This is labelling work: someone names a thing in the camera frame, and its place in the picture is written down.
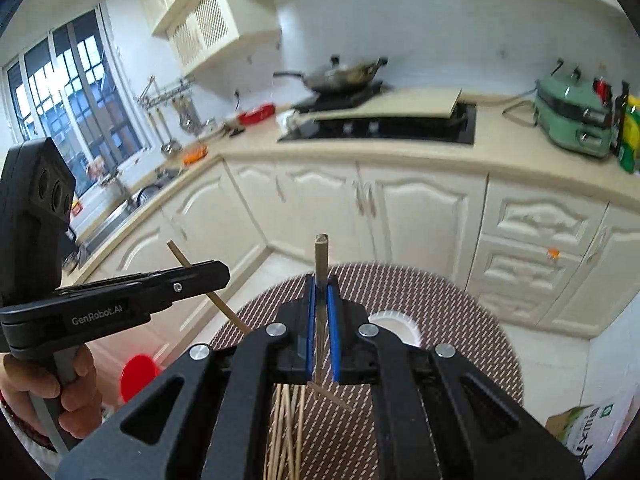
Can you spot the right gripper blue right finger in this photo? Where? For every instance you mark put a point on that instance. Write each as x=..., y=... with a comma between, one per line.
x=333, y=305

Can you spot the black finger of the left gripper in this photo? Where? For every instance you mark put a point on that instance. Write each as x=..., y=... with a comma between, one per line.
x=161, y=289

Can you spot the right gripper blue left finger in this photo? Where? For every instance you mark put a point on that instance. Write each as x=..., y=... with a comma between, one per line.
x=310, y=295

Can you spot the dark wooden chopstick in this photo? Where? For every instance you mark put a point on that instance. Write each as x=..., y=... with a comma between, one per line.
x=321, y=273

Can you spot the light wooden chopstick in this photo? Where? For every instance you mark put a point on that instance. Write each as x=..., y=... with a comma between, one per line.
x=202, y=278

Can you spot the pink white cup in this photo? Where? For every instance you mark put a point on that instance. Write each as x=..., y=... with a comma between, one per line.
x=400, y=324

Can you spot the steel kitchen sink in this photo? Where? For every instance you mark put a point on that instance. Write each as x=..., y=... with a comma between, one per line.
x=81, y=248

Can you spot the kitchen window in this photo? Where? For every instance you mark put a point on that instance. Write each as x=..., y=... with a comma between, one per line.
x=64, y=88

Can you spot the orange kitchen tool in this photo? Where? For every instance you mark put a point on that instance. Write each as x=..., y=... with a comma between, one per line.
x=192, y=156

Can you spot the person's left hand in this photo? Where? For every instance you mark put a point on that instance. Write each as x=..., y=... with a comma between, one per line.
x=80, y=399

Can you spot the red plastic bucket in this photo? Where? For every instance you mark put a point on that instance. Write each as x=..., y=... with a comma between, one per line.
x=138, y=372

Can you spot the wooden chopstick on table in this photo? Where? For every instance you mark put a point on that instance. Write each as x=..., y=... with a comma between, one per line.
x=286, y=466
x=299, y=432
x=330, y=396
x=275, y=436

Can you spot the brown polka dot tablecloth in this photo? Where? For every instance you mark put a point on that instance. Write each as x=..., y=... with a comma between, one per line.
x=341, y=445

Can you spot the red rectangular dish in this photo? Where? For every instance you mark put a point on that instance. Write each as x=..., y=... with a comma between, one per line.
x=256, y=115

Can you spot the beige cutting board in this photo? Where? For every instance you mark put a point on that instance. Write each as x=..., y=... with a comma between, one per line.
x=410, y=102

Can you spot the black wok with lid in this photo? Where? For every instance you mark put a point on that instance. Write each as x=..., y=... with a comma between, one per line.
x=337, y=77

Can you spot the black gas stove top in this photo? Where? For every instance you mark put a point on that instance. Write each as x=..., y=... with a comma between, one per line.
x=459, y=128

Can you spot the white upper cabinets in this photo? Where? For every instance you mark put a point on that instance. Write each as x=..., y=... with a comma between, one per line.
x=202, y=32

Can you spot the white base cabinets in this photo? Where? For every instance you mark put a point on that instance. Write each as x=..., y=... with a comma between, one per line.
x=552, y=244

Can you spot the rice bag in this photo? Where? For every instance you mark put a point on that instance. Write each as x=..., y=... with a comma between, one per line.
x=591, y=432

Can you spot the green electric grill appliance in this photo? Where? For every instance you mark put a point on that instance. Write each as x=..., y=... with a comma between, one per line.
x=571, y=114

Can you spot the green oil bottle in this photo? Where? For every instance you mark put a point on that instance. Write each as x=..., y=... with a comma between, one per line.
x=629, y=154

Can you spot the red cap sauce bottle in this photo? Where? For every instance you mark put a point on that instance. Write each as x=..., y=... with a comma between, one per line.
x=601, y=85

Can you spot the dark sauce bottle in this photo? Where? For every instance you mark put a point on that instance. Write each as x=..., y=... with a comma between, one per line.
x=618, y=118

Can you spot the wall utensil rack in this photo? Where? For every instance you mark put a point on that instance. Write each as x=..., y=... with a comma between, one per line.
x=161, y=104

